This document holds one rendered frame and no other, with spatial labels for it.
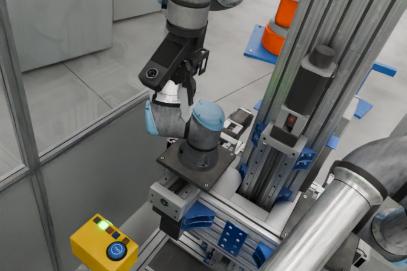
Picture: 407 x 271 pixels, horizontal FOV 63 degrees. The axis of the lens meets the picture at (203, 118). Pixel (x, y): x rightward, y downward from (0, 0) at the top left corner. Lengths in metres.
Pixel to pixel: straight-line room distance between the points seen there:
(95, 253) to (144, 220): 1.32
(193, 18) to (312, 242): 0.42
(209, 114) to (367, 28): 0.51
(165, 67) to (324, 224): 0.38
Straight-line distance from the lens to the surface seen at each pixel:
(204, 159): 1.18
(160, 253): 1.95
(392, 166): 0.64
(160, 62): 0.61
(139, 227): 2.26
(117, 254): 0.97
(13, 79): 1.04
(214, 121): 1.07
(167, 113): 1.06
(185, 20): 0.59
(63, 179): 1.44
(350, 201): 0.63
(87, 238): 1.01
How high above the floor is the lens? 1.95
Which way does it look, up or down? 40 degrees down
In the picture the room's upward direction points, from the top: 13 degrees clockwise
